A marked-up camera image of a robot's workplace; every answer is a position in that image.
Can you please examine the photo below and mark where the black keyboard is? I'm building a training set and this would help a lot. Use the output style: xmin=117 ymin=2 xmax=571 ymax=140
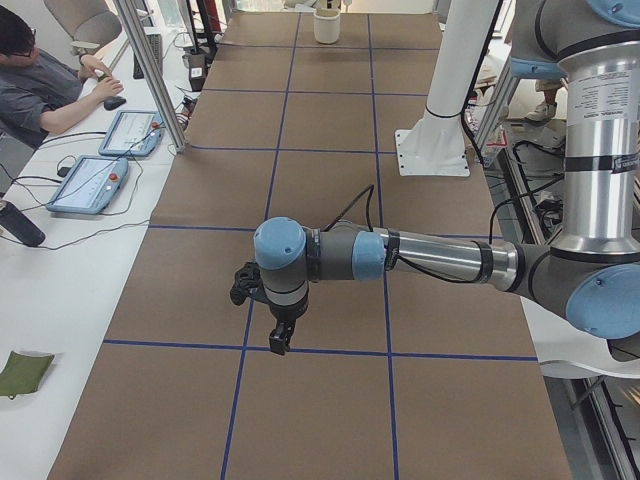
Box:
xmin=132 ymin=33 xmax=164 ymax=80

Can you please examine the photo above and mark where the far blue teach pendant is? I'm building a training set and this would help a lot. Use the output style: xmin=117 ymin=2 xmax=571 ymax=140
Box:
xmin=98 ymin=110 xmax=164 ymax=158

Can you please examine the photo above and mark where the grey office chair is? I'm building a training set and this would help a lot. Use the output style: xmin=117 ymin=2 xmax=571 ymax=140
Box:
xmin=42 ymin=0 xmax=122 ymax=62

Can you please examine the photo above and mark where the seated person grey shirt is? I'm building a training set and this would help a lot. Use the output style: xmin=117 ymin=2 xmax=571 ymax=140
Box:
xmin=1 ymin=7 xmax=124 ymax=149

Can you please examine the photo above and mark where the green cloth pouch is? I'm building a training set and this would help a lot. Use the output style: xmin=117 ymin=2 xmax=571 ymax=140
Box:
xmin=1 ymin=351 xmax=55 ymax=399

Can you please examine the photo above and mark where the aluminium frame post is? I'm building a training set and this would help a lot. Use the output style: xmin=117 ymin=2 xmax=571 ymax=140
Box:
xmin=114 ymin=0 xmax=186 ymax=153

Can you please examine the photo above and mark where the blue teach pendant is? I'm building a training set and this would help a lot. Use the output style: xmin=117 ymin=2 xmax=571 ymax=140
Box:
xmin=45 ymin=155 xmax=129 ymax=215
xmin=98 ymin=110 xmax=164 ymax=158

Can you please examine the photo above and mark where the black computer mouse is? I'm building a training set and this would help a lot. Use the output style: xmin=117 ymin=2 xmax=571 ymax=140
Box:
xmin=103 ymin=96 xmax=127 ymax=111

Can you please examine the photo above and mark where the black water bottle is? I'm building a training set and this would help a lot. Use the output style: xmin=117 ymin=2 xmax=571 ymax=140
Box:
xmin=0 ymin=200 xmax=46 ymax=247

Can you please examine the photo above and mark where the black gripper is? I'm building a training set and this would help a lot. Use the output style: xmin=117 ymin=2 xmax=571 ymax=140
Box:
xmin=269 ymin=299 xmax=308 ymax=355

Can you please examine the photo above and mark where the near blue teach pendant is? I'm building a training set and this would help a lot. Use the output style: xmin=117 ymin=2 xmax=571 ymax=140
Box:
xmin=45 ymin=155 xmax=129 ymax=215

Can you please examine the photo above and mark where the cream white basket container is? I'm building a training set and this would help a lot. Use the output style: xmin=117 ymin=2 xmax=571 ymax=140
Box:
xmin=313 ymin=9 xmax=341 ymax=45

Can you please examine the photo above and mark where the white chair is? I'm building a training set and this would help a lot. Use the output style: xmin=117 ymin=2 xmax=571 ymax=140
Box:
xmin=520 ymin=297 xmax=639 ymax=380

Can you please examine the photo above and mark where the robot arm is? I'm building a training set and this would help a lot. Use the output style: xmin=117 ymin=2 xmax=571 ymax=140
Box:
xmin=230 ymin=1 xmax=639 ymax=355

